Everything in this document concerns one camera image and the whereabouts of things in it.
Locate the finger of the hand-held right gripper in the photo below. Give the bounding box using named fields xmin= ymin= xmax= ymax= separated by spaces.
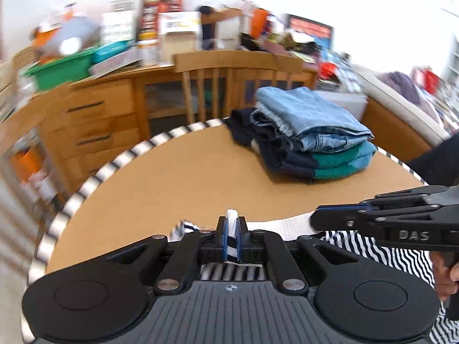
xmin=310 ymin=185 xmax=449 ymax=239

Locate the folded navy green sweater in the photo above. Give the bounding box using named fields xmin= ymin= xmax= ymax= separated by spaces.
xmin=225 ymin=108 xmax=377 ymax=181

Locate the wicker basket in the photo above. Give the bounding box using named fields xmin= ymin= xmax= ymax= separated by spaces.
xmin=11 ymin=46 xmax=41 ymax=77

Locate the white round container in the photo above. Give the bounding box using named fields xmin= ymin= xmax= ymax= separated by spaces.
xmin=61 ymin=37 xmax=82 ymax=54

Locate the red black carton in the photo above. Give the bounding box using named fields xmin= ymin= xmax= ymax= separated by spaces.
xmin=136 ymin=0 xmax=185 ymax=42

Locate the green plastic bin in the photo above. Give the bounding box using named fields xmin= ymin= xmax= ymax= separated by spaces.
xmin=22 ymin=46 xmax=99 ymax=90

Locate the beige sofa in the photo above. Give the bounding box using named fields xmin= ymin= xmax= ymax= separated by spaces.
xmin=353 ymin=64 xmax=452 ymax=151

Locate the wooden chair with sticker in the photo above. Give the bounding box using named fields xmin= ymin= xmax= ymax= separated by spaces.
xmin=0 ymin=84 xmax=70 ymax=158

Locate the black white striped sweater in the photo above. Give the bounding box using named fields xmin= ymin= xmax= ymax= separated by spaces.
xmin=168 ymin=209 xmax=459 ymax=344

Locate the white yellow carton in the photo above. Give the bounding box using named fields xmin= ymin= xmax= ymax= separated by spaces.
xmin=158 ymin=11 xmax=201 ymax=65

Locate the purple cloth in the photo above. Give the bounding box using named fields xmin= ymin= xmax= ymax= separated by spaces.
xmin=380 ymin=72 xmax=422 ymax=104

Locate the grey orange plush toy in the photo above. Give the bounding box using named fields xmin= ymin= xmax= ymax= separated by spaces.
xmin=32 ymin=5 xmax=101 ymax=56

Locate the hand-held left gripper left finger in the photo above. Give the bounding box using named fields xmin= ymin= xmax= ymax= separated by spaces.
xmin=108 ymin=216 xmax=234 ymax=292

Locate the white desk calendar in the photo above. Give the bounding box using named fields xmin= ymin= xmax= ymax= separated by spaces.
xmin=101 ymin=11 xmax=137 ymax=45

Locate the wooden sideboard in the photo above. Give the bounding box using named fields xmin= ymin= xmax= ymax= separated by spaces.
xmin=36 ymin=62 xmax=320 ymax=194

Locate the person's right hand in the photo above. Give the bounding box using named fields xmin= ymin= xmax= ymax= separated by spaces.
xmin=431 ymin=253 xmax=459 ymax=302

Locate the grey flat box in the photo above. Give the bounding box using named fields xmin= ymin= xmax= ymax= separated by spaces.
xmin=90 ymin=48 xmax=142 ymax=77

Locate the person's black clothing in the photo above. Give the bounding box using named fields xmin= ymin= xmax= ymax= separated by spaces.
xmin=407 ymin=138 xmax=459 ymax=187

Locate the teal wipes pack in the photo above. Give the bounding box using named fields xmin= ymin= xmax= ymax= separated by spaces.
xmin=91 ymin=40 xmax=131 ymax=63

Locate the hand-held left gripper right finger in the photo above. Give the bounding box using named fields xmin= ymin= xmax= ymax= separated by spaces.
xmin=237 ymin=217 xmax=354 ymax=294

